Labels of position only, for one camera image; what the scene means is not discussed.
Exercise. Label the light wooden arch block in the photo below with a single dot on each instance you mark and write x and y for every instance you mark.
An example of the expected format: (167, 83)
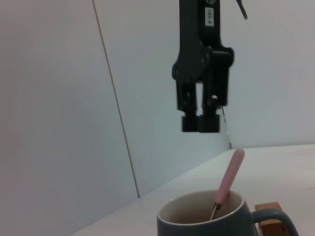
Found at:
(268, 206)

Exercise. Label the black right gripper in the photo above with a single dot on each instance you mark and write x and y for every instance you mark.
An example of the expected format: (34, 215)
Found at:
(194, 49)

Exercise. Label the grey ceramic cup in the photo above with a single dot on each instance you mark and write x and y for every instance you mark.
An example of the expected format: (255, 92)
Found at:
(197, 228)

